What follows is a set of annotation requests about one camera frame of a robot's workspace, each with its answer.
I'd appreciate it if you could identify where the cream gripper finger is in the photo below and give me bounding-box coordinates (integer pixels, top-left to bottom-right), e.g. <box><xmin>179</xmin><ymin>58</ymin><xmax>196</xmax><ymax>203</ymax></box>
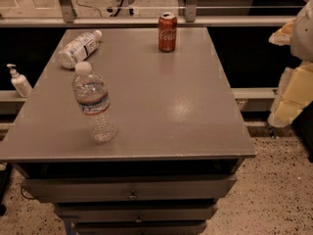
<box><xmin>269</xmin><ymin>19</ymin><xmax>295</xmax><ymax>46</ymax></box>
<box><xmin>268</xmin><ymin>62</ymin><xmax>313</xmax><ymax>127</ymax></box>

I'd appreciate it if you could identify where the clear plastic water bottle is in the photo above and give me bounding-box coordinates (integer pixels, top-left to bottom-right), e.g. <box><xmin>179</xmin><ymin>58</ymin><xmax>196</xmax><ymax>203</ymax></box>
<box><xmin>72</xmin><ymin>62</ymin><xmax>116</xmax><ymax>142</ymax></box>

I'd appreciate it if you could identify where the white labelled bottle lying down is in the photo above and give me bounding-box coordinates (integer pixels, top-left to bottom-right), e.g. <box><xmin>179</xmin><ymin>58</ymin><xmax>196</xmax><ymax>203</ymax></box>
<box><xmin>58</xmin><ymin>30</ymin><xmax>102</xmax><ymax>70</ymax></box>

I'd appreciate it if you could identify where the white pump dispenser bottle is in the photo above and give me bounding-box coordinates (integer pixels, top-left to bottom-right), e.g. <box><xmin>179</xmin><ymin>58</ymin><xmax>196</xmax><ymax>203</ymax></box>
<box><xmin>7</xmin><ymin>64</ymin><xmax>32</xmax><ymax>98</ymax></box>

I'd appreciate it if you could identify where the red cola can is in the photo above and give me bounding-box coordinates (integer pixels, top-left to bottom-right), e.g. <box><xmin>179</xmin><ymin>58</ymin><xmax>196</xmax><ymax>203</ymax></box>
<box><xmin>158</xmin><ymin>12</ymin><xmax>177</xmax><ymax>52</ymax></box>

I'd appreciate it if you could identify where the grey drawer cabinet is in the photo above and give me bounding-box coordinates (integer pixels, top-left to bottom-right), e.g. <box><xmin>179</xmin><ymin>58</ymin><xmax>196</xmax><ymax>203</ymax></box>
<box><xmin>0</xmin><ymin>26</ymin><xmax>257</xmax><ymax>235</ymax></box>

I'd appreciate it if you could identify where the top grey drawer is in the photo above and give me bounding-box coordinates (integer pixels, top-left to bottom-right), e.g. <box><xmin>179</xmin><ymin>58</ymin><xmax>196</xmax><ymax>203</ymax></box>
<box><xmin>22</xmin><ymin>175</ymin><xmax>237</xmax><ymax>203</ymax></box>

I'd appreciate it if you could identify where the grey drawer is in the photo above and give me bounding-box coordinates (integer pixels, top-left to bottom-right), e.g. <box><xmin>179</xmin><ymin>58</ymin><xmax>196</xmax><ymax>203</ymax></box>
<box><xmin>75</xmin><ymin>221</ymin><xmax>206</xmax><ymax>235</ymax></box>
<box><xmin>55</xmin><ymin>204</ymin><xmax>217</xmax><ymax>222</ymax></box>
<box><xmin>22</xmin><ymin>175</ymin><xmax>237</xmax><ymax>203</ymax></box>

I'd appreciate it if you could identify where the bottom grey drawer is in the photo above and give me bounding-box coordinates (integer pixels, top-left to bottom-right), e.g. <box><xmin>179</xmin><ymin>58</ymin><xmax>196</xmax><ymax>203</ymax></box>
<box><xmin>75</xmin><ymin>221</ymin><xmax>206</xmax><ymax>235</ymax></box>

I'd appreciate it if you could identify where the middle grey drawer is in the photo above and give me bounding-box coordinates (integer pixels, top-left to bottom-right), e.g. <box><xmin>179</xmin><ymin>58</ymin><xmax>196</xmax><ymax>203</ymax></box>
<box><xmin>55</xmin><ymin>204</ymin><xmax>217</xmax><ymax>222</ymax></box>

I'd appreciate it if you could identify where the black cable on floor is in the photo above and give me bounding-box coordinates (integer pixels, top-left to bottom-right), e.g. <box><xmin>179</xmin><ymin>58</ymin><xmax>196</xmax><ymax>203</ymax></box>
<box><xmin>68</xmin><ymin>0</ymin><xmax>104</xmax><ymax>18</ymax></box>

